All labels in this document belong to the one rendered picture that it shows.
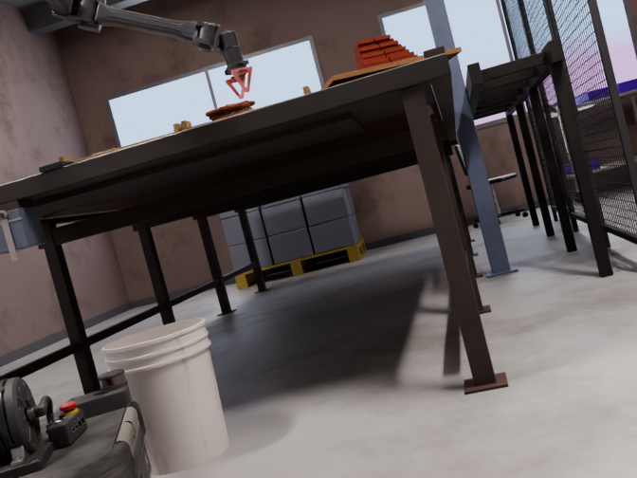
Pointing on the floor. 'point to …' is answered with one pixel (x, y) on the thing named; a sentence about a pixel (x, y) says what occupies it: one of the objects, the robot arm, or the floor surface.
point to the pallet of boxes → (296, 232)
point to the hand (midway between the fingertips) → (244, 93)
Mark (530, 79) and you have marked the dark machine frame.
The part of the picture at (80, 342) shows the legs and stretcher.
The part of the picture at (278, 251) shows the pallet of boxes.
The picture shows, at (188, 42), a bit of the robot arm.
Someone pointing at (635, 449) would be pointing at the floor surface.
